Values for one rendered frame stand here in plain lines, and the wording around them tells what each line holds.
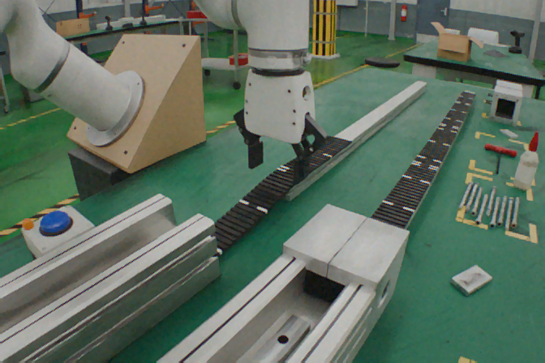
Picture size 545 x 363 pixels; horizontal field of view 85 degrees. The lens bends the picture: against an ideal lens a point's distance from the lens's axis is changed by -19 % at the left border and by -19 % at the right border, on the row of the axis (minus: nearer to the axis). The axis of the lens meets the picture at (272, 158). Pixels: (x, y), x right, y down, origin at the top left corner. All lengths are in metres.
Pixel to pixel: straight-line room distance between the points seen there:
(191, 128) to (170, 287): 0.46
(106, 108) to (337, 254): 0.57
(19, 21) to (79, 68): 0.14
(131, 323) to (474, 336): 0.36
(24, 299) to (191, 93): 0.55
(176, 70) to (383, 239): 0.54
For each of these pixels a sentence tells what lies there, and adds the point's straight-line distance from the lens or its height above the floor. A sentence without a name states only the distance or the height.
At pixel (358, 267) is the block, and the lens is 0.33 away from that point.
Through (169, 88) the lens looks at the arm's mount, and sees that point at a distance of 0.75.
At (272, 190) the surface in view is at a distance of 0.57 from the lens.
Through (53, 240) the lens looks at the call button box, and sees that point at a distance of 0.48.
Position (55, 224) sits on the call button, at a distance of 0.49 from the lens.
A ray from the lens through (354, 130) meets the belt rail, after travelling 0.83.
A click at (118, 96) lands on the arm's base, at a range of 0.79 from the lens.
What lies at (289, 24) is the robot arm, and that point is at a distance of 0.48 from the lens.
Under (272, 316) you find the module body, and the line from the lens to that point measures 0.34.
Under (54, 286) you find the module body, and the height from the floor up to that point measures 0.84.
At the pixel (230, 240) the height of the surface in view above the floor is 0.79.
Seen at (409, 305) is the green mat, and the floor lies 0.78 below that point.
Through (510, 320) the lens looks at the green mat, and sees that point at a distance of 0.48.
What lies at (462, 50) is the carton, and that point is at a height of 0.85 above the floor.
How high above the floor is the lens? 1.09
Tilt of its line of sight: 25 degrees down
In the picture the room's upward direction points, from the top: straight up
